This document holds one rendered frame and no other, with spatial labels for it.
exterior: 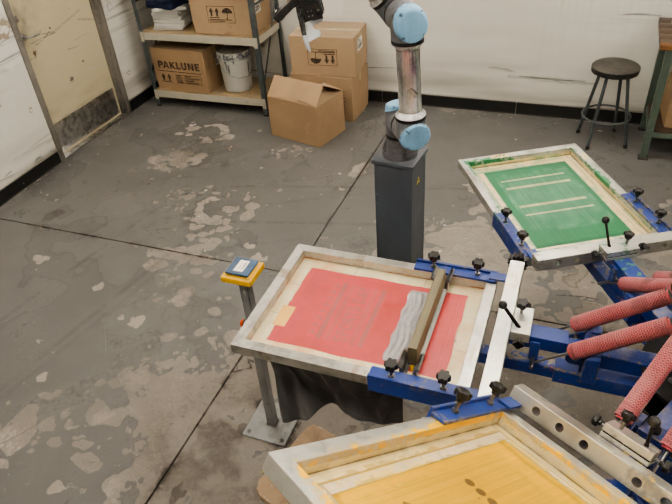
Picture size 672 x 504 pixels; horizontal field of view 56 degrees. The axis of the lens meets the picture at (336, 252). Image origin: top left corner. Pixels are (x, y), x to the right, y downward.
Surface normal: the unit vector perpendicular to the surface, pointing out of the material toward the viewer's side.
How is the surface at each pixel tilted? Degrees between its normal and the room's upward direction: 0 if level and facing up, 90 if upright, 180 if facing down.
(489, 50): 90
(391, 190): 90
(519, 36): 90
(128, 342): 0
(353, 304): 0
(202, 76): 90
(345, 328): 0
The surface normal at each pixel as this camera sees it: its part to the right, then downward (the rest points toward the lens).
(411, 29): 0.22, 0.47
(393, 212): -0.44, 0.56
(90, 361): -0.07, -0.80
